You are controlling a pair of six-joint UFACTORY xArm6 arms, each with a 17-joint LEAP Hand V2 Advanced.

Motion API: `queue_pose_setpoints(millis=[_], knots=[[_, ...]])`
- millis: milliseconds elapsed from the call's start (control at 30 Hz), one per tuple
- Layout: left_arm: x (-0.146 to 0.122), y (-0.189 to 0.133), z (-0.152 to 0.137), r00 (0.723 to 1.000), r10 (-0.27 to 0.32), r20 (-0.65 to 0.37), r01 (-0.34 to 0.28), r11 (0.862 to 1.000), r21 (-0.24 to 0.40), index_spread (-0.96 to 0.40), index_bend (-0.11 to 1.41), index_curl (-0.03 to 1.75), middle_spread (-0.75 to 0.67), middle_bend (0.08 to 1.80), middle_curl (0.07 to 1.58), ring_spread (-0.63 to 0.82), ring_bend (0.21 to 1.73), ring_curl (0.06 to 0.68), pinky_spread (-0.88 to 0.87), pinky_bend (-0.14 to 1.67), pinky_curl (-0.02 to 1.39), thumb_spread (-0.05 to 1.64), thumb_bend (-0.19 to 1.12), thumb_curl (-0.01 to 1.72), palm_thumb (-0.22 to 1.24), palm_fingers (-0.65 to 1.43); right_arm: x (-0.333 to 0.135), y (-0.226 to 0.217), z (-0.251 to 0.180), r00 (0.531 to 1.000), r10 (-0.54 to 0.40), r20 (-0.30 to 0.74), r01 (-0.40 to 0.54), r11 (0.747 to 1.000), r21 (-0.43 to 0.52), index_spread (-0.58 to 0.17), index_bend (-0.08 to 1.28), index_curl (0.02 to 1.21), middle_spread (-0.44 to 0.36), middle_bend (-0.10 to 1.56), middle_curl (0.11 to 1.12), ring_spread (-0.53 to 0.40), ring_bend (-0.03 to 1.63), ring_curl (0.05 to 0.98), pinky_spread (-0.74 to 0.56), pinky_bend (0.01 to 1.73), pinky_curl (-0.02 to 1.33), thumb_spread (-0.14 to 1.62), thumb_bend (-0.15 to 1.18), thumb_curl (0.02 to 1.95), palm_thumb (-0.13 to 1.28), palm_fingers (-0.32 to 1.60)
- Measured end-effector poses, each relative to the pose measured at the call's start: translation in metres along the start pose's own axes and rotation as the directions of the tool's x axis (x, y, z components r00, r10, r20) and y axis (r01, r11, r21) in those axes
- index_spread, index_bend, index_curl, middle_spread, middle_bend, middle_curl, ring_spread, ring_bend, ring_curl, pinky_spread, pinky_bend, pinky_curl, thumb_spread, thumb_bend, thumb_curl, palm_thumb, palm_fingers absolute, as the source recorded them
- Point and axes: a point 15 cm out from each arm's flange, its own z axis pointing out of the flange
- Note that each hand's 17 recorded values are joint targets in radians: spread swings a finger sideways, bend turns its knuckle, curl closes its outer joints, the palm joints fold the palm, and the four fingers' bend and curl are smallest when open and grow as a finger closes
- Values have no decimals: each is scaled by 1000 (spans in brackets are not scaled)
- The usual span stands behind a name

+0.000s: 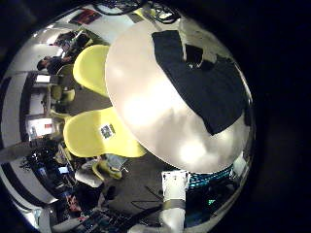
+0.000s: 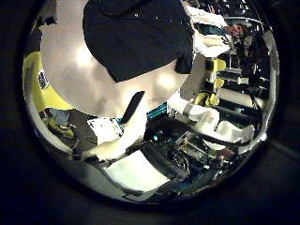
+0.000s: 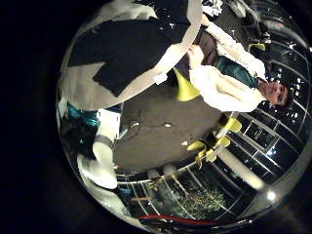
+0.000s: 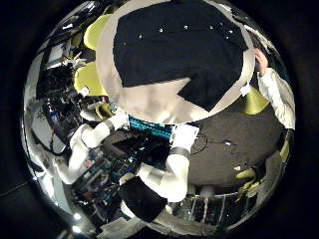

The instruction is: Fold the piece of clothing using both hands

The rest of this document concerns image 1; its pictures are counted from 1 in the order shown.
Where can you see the black piece of clothing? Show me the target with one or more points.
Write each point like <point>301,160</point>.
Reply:
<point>210,93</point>

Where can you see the black white marker tag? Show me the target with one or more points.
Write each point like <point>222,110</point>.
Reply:
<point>107,131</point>

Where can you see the small yellow chair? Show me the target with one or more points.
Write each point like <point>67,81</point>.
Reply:
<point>108,170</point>
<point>64,84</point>

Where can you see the yellow chair with marker tag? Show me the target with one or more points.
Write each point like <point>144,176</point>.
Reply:
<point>86,137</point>

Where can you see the seated person in dark clothes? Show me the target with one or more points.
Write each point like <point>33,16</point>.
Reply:
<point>51,64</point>

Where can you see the white board with red mark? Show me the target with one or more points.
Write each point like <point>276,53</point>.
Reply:
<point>40,126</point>

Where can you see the red wall poster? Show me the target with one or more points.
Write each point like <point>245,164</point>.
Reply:
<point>86,16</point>

